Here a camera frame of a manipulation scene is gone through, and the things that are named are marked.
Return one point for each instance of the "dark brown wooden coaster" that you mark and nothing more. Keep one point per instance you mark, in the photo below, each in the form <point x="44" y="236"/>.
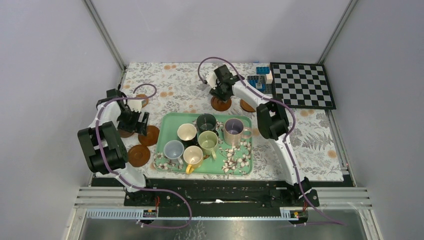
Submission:
<point x="124" y="133"/>

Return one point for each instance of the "black white chessboard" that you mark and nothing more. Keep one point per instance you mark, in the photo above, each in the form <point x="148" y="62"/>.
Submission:
<point x="302" y="85"/>

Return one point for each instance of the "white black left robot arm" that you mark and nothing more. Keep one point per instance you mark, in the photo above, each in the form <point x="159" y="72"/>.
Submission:
<point x="101" y="142"/>

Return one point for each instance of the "yellow mug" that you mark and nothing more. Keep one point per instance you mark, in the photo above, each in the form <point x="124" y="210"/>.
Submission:
<point x="193" y="157"/>

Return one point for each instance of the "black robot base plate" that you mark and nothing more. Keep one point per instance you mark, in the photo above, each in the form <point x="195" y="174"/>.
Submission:
<point x="170" y="192"/>

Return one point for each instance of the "white toy brick block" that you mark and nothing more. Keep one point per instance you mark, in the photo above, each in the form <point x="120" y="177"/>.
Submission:
<point x="269" y="78"/>

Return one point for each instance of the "light brown wooden coaster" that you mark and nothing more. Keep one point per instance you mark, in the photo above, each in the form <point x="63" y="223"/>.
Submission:
<point x="139" y="155"/>

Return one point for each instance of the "green floral tray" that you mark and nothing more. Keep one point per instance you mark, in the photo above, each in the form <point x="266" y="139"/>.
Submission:
<point x="230" y="160"/>

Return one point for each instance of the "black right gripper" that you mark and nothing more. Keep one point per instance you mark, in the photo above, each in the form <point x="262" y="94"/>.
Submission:
<point x="216" y="93"/>

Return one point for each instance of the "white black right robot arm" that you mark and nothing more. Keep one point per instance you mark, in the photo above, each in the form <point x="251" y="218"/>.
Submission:
<point x="272" y="123"/>

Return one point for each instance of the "dark green mug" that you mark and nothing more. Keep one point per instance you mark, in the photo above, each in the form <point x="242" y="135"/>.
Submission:
<point x="206" y="122"/>

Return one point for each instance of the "grey toy brick baseplate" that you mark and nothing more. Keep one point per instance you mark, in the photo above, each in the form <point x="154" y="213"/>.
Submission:
<point x="259" y="83"/>

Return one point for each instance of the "blue toy brick block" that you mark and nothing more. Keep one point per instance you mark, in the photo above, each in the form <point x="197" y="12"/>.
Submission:
<point x="262" y="70"/>

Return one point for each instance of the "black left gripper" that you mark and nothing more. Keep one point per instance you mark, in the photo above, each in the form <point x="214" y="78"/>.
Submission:
<point x="136" y="126"/>

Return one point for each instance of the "cream black mug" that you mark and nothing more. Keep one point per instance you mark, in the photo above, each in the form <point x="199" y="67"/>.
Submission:
<point x="188" y="135"/>

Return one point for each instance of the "pale green mug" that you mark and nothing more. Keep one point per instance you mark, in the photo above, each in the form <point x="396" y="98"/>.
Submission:
<point x="208" y="142"/>

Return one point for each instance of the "floral tablecloth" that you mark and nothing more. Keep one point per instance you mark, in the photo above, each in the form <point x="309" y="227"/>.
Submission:
<point x="177" y="88"/>

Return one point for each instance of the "pink iridescent mug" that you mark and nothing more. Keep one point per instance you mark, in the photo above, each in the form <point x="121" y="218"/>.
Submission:
<point x="235" y="131"/>

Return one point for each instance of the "light blue mug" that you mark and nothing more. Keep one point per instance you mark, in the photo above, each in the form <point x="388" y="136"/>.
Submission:
<point x="174" y="150"/>

